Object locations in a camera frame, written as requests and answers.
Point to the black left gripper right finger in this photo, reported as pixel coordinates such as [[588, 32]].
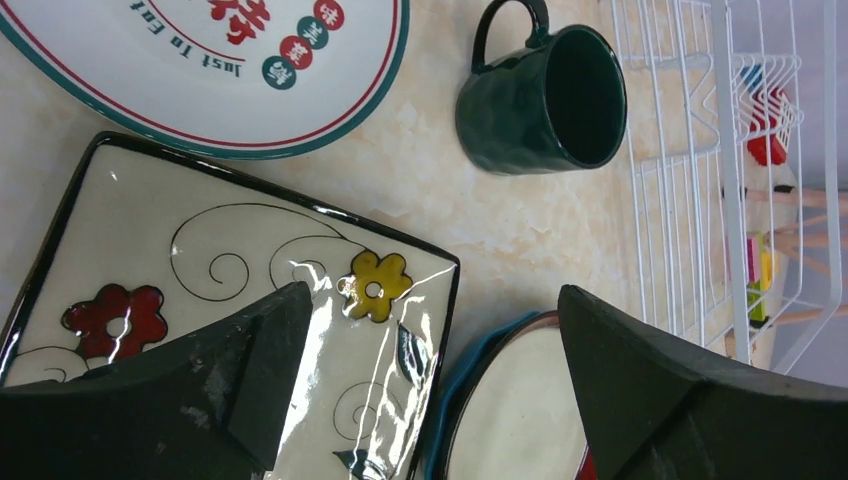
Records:
[[655, 406]]

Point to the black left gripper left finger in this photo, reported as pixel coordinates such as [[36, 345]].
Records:
[[211, 404]]

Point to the red-rimmed cream round plate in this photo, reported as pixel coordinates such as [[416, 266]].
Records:
[[522, 420]]

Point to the dark green ceramic mug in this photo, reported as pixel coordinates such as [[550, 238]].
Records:
[[558, 104]]

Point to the square floral ceramic plate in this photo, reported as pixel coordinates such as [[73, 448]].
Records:
[[149, 245]]

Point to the yellow toy block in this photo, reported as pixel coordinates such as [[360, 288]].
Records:
[[767, 271]]

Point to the pink green toy brick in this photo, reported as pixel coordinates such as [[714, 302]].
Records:
[[756, 308]]

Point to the pink tripod stand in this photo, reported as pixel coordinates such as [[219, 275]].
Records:
[[788, 239]]

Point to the red toy calculator block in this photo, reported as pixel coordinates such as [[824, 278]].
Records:
[[771, 119]]

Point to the round white plate red lettering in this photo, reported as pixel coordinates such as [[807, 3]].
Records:
[[227, 79]]

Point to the white wire dish rack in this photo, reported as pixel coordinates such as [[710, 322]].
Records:
[[687, 160]]

